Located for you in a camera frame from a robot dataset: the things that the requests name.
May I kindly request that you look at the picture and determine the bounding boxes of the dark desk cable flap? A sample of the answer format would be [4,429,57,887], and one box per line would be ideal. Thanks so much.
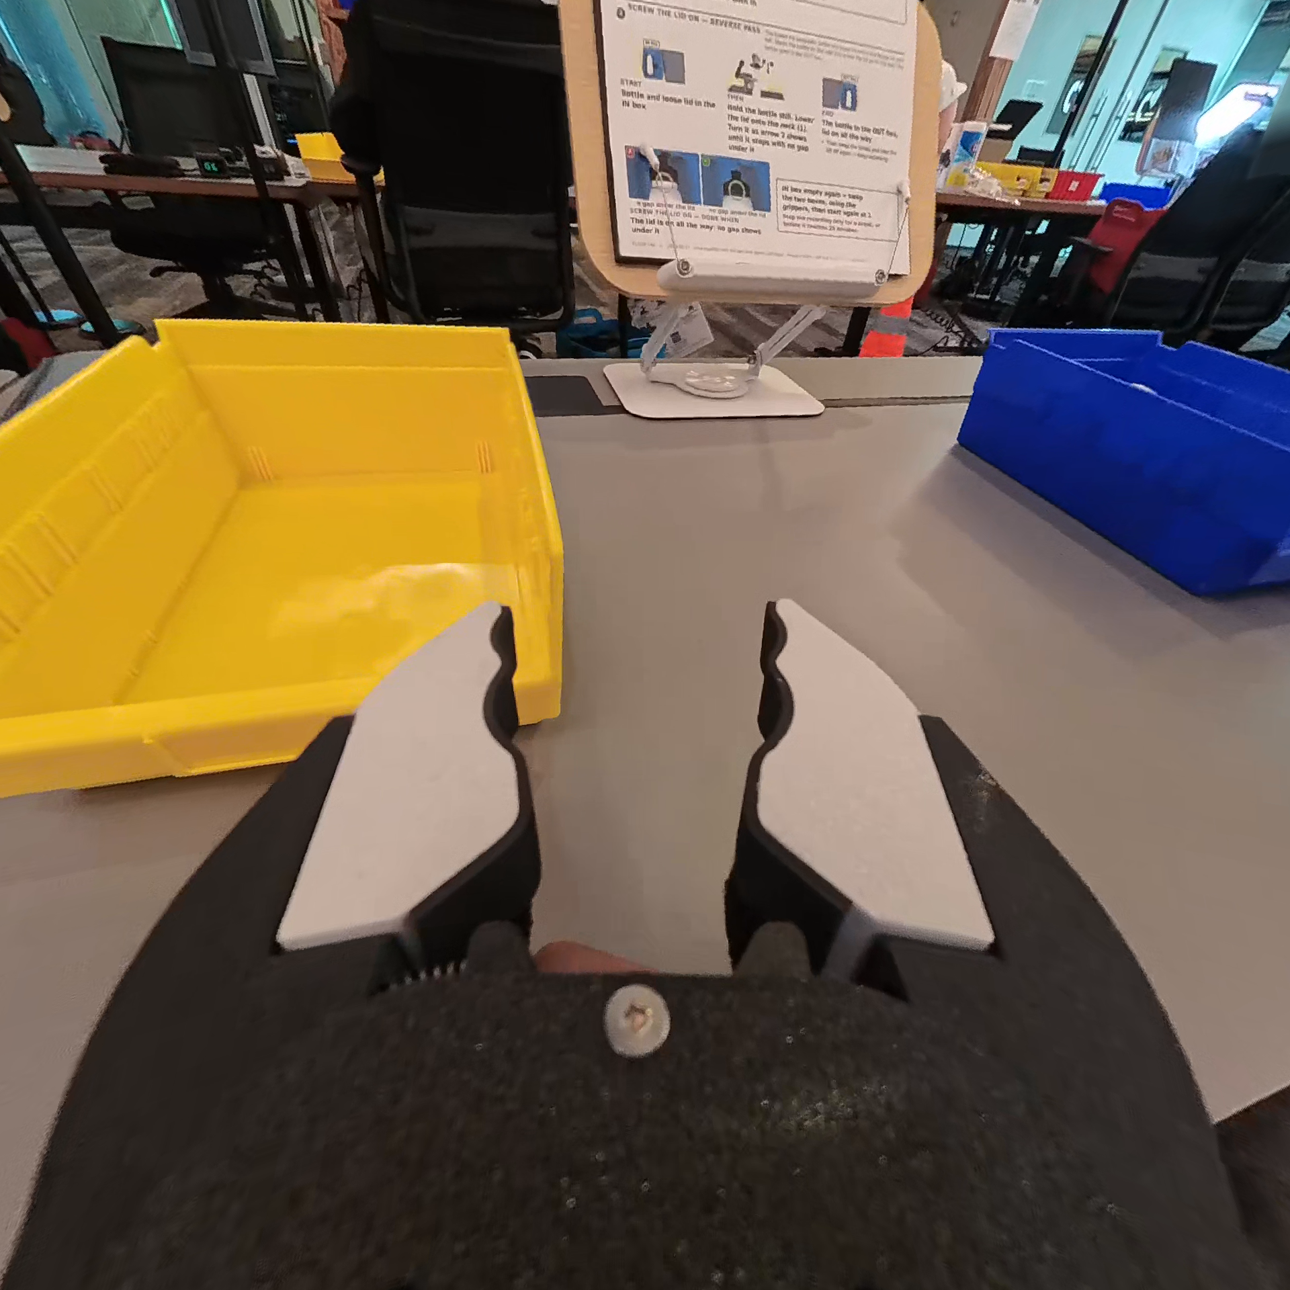
[525,374,624,419]

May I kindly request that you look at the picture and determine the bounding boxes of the yellow plastic bin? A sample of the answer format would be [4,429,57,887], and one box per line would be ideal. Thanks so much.
[0,320,567,800]

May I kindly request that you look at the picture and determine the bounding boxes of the orange traffic cone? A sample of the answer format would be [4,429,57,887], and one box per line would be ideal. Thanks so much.
[860,297,916,358]

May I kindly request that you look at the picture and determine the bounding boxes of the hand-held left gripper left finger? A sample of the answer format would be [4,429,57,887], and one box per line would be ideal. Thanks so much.
[276,602,540,973]

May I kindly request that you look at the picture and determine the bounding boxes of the printed instruction sheet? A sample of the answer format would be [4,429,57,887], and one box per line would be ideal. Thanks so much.
[600,0,921,282]

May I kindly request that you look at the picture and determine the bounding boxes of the black office chair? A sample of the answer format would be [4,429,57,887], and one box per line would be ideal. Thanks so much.
[1104,125,1290,348]
[101,34,304,308]
[331,0,578,338]

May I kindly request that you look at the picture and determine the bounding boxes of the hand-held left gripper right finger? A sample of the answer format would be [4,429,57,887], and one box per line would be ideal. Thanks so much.
[727,599,997,976]

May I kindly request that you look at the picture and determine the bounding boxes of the red chair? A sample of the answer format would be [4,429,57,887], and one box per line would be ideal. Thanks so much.
[1070,199,1172,295]

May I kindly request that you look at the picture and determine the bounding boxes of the person's left hand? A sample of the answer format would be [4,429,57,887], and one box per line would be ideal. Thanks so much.
[535,942,656,976]

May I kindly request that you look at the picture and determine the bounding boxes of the blue plastic bin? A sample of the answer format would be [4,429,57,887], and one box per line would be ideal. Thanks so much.
[958,326,1290,597]

